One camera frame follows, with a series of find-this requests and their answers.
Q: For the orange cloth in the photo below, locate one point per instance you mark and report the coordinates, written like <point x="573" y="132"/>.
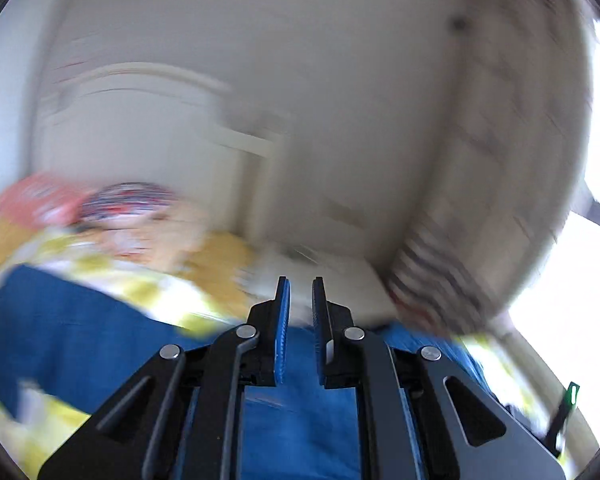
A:
<point x="205" y="260"/>

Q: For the pink cloth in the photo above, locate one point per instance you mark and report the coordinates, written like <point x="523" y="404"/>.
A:
<point x="40" y="200"/>

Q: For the blue quilted down jacket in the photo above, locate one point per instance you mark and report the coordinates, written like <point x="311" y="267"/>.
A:
<point x="80" y="330"/>

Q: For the white wooden headboard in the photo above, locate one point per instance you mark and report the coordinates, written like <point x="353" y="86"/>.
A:
<point x="145" y="125"/>

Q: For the patterned red blue pillow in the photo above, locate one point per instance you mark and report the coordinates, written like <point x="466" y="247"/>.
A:
<point x="125" y="200"/>

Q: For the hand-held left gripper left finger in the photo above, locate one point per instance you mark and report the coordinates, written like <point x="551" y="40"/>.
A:
<point x="282" y="330"/>

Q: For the yellow checked bed sheet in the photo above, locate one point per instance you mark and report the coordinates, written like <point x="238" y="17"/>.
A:
<point x="145" y="292"/>

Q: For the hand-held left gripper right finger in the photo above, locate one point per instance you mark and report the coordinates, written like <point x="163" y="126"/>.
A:
<point x="319" y="330"/>

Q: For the printed beige curtain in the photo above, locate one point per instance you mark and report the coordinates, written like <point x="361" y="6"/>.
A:
<point x="510" y="170"/>

